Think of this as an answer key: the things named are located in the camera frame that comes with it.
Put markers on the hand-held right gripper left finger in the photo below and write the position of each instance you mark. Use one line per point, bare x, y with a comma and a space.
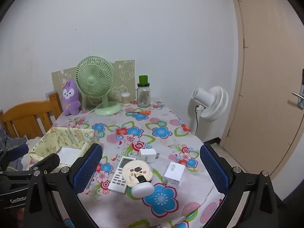
87, 168

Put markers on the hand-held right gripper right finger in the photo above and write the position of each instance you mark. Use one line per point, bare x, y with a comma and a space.
213, 168

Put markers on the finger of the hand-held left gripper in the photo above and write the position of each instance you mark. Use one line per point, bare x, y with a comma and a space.
46, 162
15, 153

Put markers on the white remote control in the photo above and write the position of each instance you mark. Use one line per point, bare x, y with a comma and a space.
117, 180

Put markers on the yellow printed storage box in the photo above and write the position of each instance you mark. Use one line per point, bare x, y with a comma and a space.
71, 135

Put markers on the large white charger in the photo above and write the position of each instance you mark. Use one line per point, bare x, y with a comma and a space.
173, 173

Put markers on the round makeup compact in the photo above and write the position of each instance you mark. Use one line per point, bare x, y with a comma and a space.
135, 168

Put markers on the small white charger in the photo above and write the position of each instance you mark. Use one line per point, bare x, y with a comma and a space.
146, 156

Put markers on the plaid blue bedding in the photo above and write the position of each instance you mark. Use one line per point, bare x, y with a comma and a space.
14, 141

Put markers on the white cardboard sheet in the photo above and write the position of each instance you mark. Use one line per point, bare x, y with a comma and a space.
67, 155

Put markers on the wooden bed headboard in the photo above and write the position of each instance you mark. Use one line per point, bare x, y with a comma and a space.
23, 114

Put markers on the floral tablecloth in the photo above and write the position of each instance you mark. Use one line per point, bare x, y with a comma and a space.
161, 133

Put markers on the white standing fan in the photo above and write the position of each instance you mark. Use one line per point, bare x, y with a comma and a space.
213, 104

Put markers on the purple plush toy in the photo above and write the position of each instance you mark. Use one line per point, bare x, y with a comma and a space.
70, 99

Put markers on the cotton swab container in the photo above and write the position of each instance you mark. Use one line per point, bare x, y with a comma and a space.
125, 99

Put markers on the green desk fan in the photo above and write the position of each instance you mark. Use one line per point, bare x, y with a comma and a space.
91, 80

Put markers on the glass jar with green lid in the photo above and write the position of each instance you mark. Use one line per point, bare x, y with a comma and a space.
143, 95

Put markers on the beige bear print board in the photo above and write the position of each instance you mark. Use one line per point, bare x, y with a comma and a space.
123, 76

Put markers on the beige door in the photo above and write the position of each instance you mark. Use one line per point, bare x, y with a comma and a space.
268, 76

